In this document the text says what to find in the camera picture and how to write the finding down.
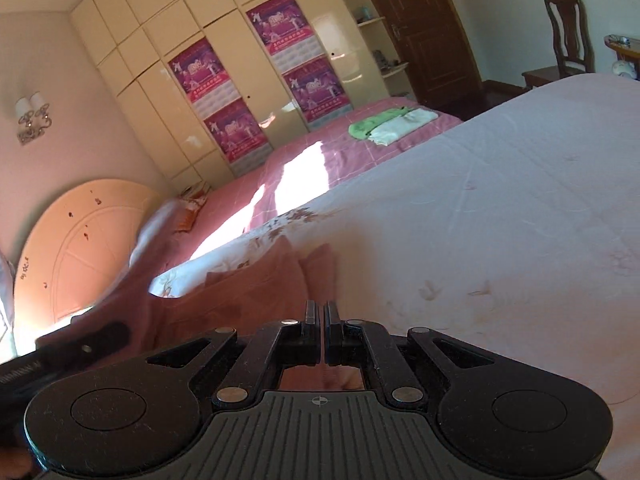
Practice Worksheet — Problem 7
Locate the pink checked bed cover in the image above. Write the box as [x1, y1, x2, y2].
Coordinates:
[165, 97, 463, 271]

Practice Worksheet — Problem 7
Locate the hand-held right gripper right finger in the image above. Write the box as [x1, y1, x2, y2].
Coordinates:
[323, 301, 498, 407]

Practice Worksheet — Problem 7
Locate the orange striped pillow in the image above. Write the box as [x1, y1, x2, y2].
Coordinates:
[173, 207, 199, 233]

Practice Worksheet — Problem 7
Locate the cream corner shelf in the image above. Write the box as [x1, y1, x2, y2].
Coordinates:
[327, 0, 416, 101]

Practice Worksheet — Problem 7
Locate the orange white patterned pillow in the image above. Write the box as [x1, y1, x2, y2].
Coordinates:
[180, 182, 211, 208]

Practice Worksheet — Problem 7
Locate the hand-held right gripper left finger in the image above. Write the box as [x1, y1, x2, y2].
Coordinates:
[142, 301, 321, 407]

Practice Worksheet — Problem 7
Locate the dark wooden door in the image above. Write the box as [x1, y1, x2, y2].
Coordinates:
[350, 0, 483, 121]

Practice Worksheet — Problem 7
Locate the green folded cloth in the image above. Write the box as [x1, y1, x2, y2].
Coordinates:
[348, 106, 408, 141]

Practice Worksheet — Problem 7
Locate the cream rounded headboard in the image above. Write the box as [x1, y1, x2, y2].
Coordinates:
[12, 177, 166, 323]

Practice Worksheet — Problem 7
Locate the dark wooden chair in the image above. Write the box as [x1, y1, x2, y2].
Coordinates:
[522, 0, 596, 92]

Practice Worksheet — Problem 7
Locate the purple wall poster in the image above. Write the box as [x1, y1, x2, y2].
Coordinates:
[167, 37, 236, 106]
[245, 0, 323, 56]
[202, 97, 271, 163]
[281, 55, 353, 123]

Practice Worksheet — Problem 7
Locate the cream wardrobe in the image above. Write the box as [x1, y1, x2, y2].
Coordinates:
[69, 0, 416, 196]

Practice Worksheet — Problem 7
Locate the white floral bed sheet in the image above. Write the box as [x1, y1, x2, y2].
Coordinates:
[147, 72, 640, 480]

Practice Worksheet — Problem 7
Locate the white folded cloth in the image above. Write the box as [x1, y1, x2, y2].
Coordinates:
[370, 109, 438, 147]

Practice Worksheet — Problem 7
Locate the double shade wall lamp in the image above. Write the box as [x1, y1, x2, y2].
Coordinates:
[14, 91, 53, 146]

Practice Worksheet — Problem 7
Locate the wooden side table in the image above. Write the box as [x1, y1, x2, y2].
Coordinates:
[604, 34, 640, 81]

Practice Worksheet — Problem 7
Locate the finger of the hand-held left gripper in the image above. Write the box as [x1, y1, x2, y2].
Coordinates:
[35, 321, 132, 367]

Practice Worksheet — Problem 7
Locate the pink knit sweater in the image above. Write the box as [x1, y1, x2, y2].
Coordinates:
[70, 199, 366, 391]

